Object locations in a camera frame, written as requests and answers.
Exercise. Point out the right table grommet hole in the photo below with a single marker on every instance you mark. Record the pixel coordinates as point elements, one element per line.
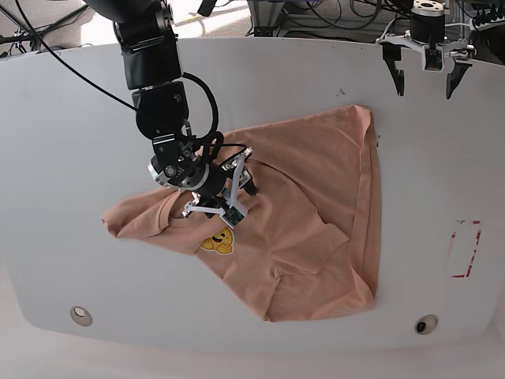
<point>426,324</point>

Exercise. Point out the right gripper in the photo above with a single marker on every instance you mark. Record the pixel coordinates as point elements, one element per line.
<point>214,187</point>

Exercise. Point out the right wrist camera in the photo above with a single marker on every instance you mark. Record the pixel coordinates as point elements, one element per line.
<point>233,215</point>

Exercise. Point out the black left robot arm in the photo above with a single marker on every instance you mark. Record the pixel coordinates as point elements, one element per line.
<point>426,36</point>

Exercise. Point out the left table grommet hole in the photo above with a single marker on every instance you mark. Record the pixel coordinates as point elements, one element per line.
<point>81,316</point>

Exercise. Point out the table grommet hole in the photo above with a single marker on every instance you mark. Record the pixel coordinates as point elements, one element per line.
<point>81,316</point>
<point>426,324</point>

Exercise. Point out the red tape rectangle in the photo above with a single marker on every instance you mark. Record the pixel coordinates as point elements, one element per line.
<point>463,248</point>

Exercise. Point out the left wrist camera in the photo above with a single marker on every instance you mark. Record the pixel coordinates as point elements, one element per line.
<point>433,59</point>

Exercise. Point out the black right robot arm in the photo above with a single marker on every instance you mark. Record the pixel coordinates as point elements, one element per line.
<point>144,30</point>

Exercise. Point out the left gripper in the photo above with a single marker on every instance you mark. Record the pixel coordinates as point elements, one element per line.
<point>459,51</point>

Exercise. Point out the peach T-shirt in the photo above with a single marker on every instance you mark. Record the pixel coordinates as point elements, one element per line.
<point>309,247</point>

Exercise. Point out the white power strip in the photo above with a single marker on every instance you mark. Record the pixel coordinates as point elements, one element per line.
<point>487,18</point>

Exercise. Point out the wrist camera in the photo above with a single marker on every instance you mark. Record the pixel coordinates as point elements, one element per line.
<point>433,59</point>
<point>233,215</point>

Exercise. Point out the aluminium frame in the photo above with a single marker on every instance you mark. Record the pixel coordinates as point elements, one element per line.
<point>266,17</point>

